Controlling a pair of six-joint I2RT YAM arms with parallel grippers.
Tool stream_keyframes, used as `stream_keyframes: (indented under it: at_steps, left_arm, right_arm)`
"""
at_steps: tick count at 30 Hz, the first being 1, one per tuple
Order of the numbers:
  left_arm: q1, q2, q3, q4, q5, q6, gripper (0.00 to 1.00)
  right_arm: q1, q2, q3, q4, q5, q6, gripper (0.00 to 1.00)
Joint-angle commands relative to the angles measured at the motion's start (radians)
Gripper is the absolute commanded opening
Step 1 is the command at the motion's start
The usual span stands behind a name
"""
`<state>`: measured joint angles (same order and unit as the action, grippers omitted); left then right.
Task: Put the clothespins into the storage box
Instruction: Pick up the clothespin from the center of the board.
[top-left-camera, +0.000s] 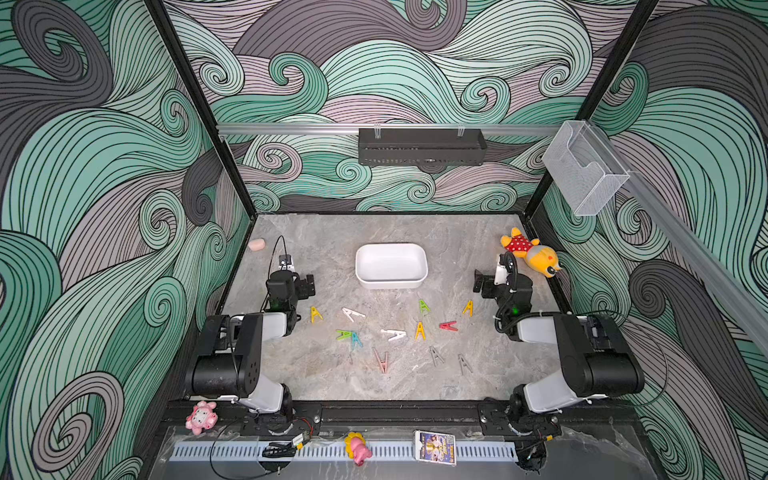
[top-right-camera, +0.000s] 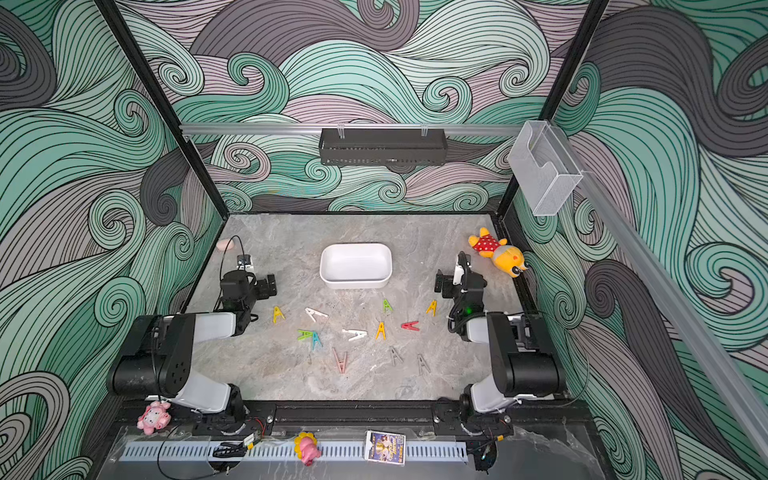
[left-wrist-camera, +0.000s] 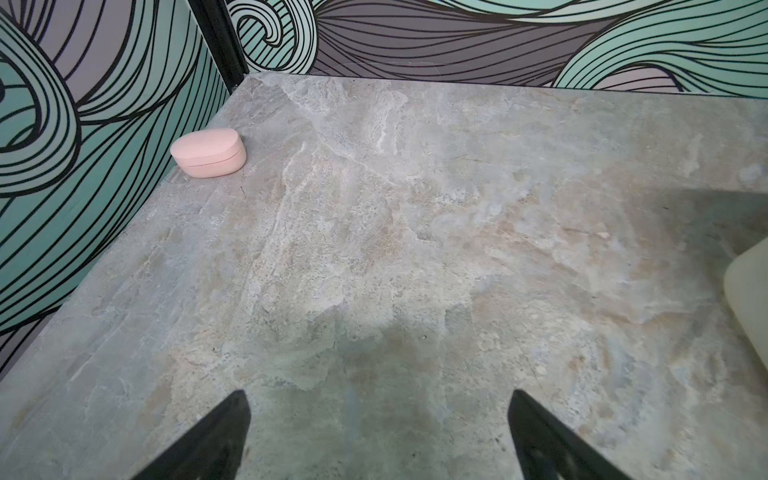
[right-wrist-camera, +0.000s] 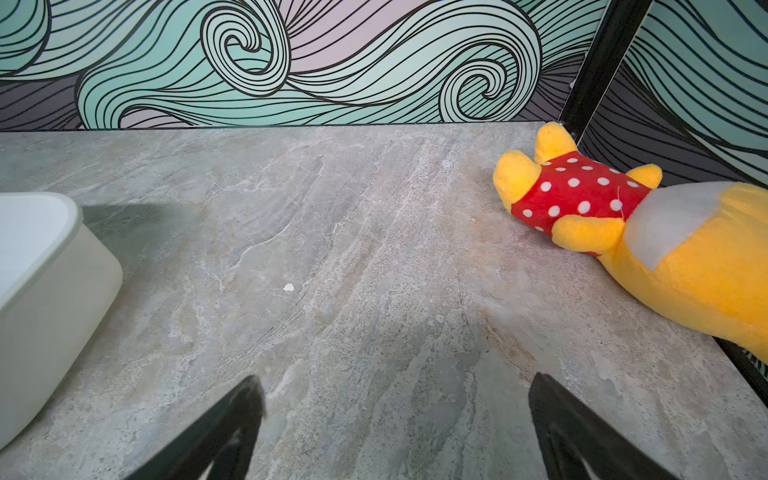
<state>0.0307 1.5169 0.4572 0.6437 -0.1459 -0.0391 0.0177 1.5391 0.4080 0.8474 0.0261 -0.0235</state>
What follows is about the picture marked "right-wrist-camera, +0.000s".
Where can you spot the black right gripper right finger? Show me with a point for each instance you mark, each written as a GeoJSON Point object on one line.
{"type": "Point", "coordinates": [576, 443]}

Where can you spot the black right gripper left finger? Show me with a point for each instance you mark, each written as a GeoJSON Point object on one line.
{"type": "Point", "coordinates": [219, 444]}

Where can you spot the white plastic storage box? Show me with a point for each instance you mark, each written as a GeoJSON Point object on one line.
{"type": "Point", "coordinates": [58, 280]}

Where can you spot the yellow plush bear toy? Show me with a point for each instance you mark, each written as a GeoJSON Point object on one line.
{"type": "Point", "coordinates": [694, 253]}

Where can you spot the black corner frame post right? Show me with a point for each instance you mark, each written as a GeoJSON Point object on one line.
{"type": "Point", "coordinates": [620, 23]}

